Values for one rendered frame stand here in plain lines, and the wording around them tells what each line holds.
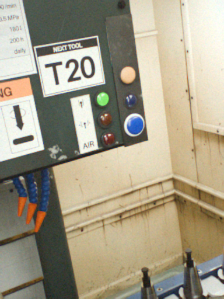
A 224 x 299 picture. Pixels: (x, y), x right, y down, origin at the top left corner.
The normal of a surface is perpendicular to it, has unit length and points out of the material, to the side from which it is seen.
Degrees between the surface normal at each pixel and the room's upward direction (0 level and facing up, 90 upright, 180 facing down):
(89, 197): 90
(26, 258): 91
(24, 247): 90
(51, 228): 90
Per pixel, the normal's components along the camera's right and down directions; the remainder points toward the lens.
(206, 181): -0.88, 0.26
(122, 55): 0.45, 0.19
